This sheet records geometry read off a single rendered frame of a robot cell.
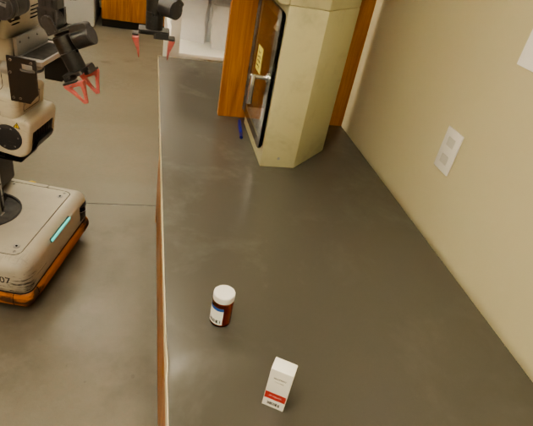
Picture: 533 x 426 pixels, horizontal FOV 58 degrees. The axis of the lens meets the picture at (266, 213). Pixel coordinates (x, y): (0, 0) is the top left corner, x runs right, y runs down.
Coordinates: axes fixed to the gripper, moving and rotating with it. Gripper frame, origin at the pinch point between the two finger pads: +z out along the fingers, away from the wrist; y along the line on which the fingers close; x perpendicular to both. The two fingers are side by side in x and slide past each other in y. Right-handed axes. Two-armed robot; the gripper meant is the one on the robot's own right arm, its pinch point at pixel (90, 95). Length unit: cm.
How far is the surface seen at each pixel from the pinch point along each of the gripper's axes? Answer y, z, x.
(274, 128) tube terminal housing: -14, 21, -57
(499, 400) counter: -88, 55, -95
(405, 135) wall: -7, 37, -94
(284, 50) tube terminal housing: -15, 0, -66
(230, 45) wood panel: 18.6, 0.8, -45.4
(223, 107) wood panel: 18.7, 21.0, -35.6
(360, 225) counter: -38, 45, -76
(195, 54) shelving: 94, 14, -11
